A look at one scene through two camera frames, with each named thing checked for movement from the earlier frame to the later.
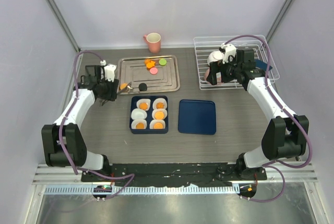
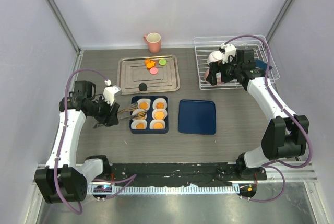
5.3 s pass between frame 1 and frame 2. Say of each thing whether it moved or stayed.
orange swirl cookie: stayed
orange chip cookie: stayed
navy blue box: stayed
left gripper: moved
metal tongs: moved
